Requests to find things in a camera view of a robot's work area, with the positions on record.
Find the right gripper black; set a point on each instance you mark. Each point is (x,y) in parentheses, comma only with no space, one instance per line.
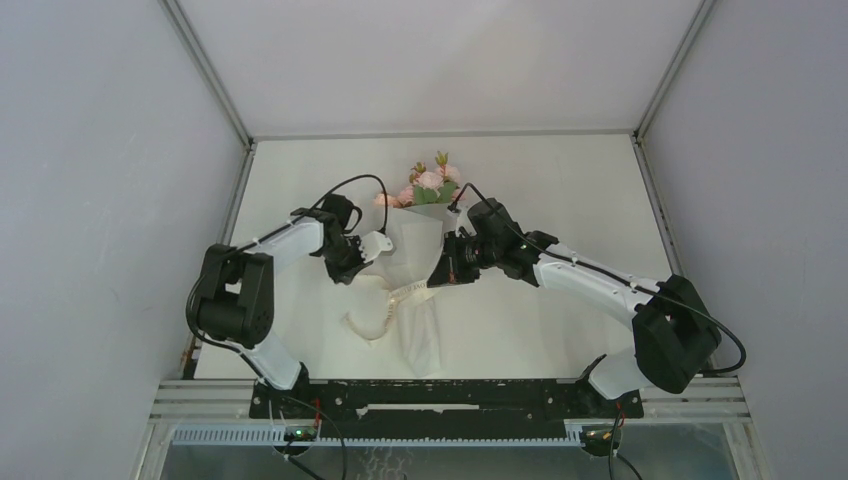
(450,269)

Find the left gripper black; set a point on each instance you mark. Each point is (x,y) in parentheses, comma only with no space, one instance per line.
(345,276)

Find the pink fake rose stem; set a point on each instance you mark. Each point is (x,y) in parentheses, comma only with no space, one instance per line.
(424,187)
(386,200)
(450,178)

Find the translucent white wrapping paper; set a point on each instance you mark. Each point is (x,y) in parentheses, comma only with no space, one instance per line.
(416,233)

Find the cream printed ribbon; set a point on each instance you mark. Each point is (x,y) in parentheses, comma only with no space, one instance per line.
(375,305)

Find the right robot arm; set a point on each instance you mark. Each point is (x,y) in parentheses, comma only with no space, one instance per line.
(674,338)

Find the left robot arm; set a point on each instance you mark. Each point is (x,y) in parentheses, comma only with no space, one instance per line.
(231,305)

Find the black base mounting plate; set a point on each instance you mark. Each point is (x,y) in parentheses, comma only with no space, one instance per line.
(411,408)

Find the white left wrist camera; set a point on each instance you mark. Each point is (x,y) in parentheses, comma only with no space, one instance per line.
(374,244)

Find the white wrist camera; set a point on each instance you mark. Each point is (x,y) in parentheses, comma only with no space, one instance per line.
(452,219)
(374,244)

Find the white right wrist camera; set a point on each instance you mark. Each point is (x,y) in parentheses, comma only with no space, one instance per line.
(452,219)

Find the white slotted cable duct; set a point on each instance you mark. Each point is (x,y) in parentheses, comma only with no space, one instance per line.
(568,435)

